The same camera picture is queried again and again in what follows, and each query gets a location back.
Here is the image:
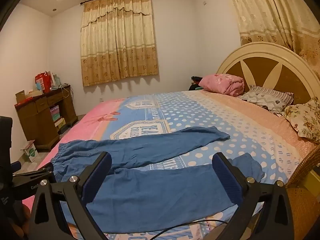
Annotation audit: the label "stack of pastel boxes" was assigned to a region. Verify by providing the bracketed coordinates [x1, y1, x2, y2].
[49, 105, 66, 133]

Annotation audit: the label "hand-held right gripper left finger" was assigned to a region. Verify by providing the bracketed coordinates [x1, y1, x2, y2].
[29, 152, 113, 240]

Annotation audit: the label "cream and brown headboard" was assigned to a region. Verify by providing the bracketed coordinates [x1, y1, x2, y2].
[216, 42, 320, 105]

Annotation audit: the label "black cable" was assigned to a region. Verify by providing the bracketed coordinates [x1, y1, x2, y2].
[147, 219, 235, 240]

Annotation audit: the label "blue pants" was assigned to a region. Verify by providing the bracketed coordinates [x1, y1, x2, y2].
[51, 126, 265, 233]

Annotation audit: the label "wicker chair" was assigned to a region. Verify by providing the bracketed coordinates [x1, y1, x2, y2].
[285, 145, 320, 240]

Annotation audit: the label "beige patterned window curtain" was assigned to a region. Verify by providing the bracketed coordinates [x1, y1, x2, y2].
[80, 0, 159, 87]
[222, 0, 320, 80]

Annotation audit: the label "floral pillow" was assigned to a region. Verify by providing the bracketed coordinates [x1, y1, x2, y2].
[284, 96, 320, 144]

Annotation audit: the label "pink folded quilt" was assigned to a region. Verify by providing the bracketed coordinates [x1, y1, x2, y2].
[198, 74, 245, 97]

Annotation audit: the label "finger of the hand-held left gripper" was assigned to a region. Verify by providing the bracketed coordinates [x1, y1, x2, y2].
[30, 168, 55, 180]

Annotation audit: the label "striped heart print pillow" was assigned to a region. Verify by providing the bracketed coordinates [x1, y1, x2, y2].
[239, 85, 294, 117]

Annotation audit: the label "bed with patterned sheet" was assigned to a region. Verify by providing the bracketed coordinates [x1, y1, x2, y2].
[22, 90, 320, 240]

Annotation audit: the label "pale green paper bag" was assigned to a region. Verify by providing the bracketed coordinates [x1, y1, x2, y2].
[51, 72, 61, 88]

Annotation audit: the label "red gift bag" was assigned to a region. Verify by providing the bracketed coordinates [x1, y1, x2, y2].
[35, 71, 52, 93]

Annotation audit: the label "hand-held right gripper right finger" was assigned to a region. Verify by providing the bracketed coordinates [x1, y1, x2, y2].
[212, 152, 295, 240]

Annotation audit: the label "white and green carton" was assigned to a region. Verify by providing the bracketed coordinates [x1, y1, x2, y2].
[20, 140, 38, 163]

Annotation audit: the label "brown wooden desk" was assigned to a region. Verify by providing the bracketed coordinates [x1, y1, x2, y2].
[14, 85, 78, 152]

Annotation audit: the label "brown cardboard box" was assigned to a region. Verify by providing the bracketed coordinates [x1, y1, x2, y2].
[15, 90, 34, 103]

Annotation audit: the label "dark clothes pile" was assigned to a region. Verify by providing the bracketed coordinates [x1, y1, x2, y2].
[189, 76, 204, 92]

